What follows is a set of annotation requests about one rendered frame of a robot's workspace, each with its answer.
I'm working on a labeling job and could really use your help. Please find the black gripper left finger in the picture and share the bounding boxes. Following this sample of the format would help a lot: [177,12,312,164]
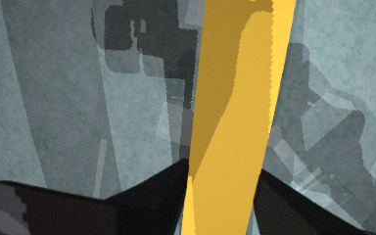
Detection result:
[0,159,189,235]

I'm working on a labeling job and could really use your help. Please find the yellow bar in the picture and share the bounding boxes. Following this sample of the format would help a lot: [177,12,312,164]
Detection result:
[181,0,296,235]

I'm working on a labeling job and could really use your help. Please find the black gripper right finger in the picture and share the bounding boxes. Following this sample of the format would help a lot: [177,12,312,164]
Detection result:
[253,168,368,235]

